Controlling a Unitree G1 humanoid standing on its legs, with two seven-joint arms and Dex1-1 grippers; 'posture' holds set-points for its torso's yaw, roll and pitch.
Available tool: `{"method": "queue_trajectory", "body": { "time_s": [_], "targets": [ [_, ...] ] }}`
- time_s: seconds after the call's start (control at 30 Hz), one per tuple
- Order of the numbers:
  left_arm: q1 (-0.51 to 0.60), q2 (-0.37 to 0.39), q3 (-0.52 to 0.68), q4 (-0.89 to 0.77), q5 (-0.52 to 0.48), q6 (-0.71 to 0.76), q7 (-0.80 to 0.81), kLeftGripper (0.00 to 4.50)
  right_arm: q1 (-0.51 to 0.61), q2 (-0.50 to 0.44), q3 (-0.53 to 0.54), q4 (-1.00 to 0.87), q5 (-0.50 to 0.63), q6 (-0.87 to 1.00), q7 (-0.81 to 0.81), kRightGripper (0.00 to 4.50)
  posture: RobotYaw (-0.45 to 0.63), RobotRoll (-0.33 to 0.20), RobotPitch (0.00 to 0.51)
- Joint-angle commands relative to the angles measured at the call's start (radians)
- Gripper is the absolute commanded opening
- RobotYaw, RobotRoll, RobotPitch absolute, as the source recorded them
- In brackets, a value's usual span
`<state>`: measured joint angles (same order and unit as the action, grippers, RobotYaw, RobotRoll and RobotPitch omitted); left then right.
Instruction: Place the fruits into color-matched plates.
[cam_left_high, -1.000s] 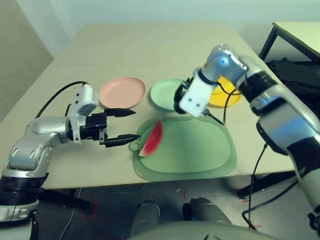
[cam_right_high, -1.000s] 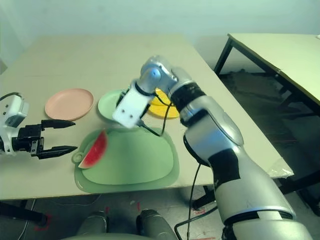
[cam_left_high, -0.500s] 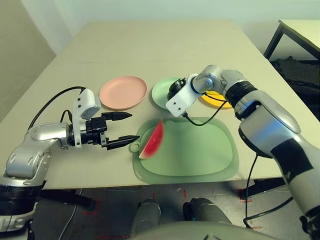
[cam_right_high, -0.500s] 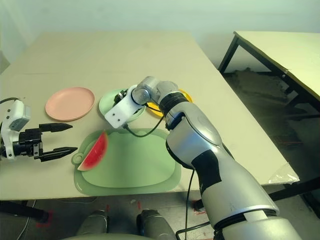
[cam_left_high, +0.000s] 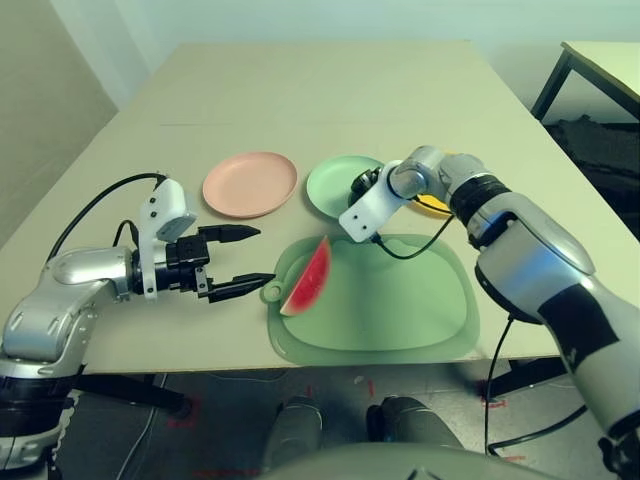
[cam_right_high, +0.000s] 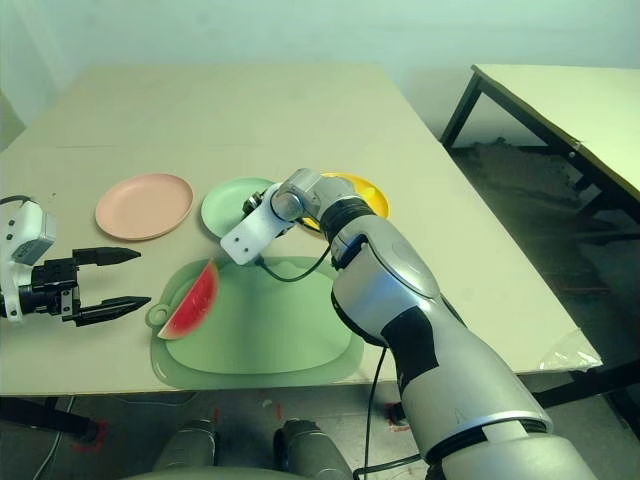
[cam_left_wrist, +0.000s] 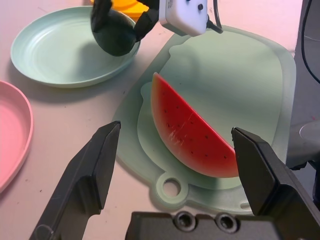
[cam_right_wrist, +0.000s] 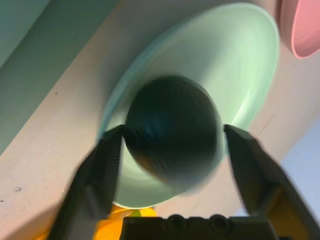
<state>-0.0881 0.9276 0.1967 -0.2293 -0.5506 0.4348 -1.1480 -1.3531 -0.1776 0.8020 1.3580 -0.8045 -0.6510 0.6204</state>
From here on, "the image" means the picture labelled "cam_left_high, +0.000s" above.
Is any black left wrist camera cable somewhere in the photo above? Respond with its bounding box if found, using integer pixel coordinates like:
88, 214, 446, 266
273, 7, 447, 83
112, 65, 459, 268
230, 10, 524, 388
45, 172, 169, 264

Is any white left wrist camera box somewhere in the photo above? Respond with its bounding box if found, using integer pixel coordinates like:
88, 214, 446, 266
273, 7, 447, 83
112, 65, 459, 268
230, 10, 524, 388
137, 178, 200, 300

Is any yellow plate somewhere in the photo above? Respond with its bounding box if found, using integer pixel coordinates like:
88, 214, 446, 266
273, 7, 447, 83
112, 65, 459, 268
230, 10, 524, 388
407, 148, 459, 220

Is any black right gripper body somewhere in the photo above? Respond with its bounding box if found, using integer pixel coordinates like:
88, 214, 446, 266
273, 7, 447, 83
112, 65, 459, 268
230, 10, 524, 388
360, 167, 386, 204

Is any pink plate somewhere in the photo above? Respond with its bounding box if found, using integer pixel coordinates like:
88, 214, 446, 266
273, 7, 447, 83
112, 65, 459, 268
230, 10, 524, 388
202, 151, 299, 220

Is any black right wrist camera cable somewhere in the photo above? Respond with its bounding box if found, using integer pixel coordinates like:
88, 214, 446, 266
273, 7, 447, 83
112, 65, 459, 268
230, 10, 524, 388
369, 212, 589, 459

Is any black table leg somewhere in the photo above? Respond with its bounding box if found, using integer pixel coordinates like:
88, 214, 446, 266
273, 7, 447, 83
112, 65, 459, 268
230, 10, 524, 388
74, 372, 194, 421
487, 357, 571, 401

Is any mint green plate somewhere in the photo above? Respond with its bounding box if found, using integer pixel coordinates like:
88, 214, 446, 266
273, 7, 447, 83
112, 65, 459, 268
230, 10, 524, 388
305, 154, 389, 221

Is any black cloth heap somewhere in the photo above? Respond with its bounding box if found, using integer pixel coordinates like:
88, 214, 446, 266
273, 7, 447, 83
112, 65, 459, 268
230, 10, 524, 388
547, 115, 640, 201

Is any beige side table black frame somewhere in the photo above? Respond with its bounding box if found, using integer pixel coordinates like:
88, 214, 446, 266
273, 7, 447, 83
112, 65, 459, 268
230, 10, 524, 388
530, 40, 640, 124

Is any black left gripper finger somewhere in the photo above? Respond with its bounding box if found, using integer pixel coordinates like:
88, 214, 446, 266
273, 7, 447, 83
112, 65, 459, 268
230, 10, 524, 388
202, 272, 277, 305
197, 223, 262, 246

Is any grey robot left leg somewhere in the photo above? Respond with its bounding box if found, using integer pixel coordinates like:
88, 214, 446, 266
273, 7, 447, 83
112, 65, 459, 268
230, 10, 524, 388
262, 394, 324, 471

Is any green cutting board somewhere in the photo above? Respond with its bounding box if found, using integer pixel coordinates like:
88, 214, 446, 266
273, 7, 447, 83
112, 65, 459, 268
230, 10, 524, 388
260, 233, 481, 365

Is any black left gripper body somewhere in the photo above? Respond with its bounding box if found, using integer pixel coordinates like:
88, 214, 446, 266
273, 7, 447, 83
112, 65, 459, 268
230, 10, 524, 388
154, 234, 211, 299

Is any grey robot right leg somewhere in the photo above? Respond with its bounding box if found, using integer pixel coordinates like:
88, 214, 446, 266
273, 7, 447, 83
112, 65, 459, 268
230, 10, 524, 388
366, 395, 461, 449

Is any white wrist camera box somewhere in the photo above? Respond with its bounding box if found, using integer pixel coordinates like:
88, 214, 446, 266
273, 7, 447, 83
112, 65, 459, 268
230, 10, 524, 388
338, 162, 406, 244
137, 178, 200, 300

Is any grey robot leg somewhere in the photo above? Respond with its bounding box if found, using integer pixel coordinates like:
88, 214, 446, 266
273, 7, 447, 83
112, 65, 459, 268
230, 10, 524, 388
262, 394, 324, 471
366, 395, 461, 449

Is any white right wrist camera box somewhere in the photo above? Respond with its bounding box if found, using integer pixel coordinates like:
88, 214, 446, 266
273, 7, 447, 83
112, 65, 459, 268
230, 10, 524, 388
338, 162, 406, 244

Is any toy watermelon slice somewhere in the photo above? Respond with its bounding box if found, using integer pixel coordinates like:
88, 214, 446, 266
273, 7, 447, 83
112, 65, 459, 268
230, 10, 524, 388
278, 234, 333, 319

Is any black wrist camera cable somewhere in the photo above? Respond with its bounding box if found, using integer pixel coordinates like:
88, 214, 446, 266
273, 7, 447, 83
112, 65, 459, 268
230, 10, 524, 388
45, 172, 169, 264
369, 212, 589, 459

